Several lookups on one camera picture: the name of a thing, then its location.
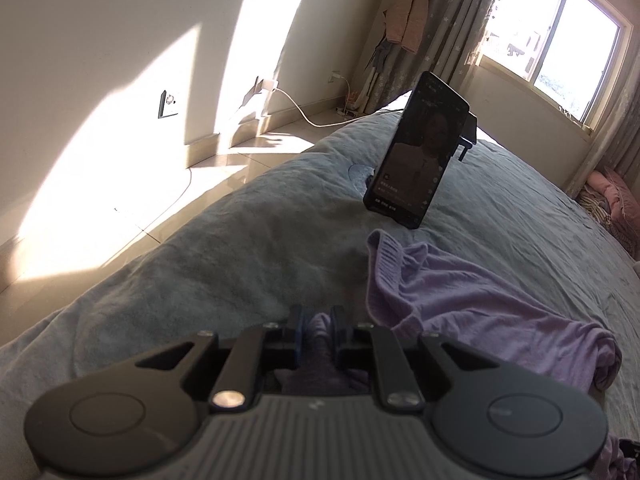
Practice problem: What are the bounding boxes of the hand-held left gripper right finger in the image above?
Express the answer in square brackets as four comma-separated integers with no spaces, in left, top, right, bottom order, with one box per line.
[330,304,502,411]

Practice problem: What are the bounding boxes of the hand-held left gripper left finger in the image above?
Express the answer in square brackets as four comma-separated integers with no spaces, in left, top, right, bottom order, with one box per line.
[135,304,307,410]

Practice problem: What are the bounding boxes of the purple knit garment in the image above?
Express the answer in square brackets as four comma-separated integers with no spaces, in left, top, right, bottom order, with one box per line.
[274,229,638,480]

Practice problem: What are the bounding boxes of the bed with grey sheet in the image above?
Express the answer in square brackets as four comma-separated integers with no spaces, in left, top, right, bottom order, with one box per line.
[0,109,640,480]

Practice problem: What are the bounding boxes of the round base phone stand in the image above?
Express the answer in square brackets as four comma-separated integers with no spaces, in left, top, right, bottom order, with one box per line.
[348,164,376,192]

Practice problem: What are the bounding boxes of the upright black smartphone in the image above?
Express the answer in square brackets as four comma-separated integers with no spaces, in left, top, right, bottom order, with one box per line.
[363,71,471,231]

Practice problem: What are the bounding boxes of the grey hanging cloth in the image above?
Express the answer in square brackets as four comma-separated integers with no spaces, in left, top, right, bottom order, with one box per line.
[370,40,401,73]

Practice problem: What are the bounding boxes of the pink hanging garment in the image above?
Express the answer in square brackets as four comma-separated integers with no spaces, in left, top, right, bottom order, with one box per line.
[382,0,432,53]

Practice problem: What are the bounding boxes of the grey star curtain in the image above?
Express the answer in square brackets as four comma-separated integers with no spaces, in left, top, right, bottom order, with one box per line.
[567,50,640,196]
[367,0,511,111]

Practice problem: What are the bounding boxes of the sliding window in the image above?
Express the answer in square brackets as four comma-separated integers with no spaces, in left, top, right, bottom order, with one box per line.
[477,0,636,133]

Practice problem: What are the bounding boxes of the white charging cable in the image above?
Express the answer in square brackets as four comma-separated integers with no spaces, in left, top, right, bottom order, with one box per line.
[275,87,358,128]

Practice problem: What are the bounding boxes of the black wall socket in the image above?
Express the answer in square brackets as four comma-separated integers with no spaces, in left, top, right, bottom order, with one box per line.
[157,90,180,120]

